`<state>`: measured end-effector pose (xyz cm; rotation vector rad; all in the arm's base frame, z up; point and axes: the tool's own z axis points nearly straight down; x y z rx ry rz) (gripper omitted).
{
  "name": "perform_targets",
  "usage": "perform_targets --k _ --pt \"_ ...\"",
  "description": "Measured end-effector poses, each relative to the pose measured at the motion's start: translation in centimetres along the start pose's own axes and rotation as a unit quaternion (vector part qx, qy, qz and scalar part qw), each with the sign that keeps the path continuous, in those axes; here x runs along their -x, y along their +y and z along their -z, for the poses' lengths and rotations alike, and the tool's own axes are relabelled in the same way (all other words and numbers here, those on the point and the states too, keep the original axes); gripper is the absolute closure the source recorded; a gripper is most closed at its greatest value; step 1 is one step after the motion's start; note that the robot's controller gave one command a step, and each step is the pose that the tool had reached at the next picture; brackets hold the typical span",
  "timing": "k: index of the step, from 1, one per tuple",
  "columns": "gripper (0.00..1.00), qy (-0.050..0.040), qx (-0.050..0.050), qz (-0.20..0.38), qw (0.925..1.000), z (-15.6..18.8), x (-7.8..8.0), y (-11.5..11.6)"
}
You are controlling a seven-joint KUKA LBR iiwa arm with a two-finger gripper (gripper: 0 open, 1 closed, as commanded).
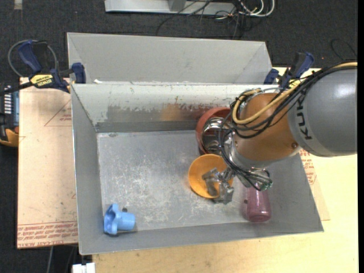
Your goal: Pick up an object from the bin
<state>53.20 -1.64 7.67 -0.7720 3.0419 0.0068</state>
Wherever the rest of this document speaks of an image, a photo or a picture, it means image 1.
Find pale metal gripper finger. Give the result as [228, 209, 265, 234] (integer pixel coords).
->
[213, 185, 235, 206]
[201, 167, 221, 197]

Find grey metal bin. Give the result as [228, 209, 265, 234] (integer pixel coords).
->
[67, 32, 325, 256]

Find orange plastic bowl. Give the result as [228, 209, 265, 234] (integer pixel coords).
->
[187, 153, 234, 200]

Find shiny metal cup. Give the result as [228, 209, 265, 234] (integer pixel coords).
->
[201, 117, 233, 154]

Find brown cardboard board red print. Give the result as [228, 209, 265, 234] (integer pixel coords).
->
[16, 77, 332, 250]

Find red-brown plastic bowl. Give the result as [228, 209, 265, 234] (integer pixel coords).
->
[195, 107, 233, 156]

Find light blue plastic toy piece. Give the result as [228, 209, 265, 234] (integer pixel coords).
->
[103, 203, 137, 237]

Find pink plastic cup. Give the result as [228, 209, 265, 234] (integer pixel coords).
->
[241, 184, 272, 224]

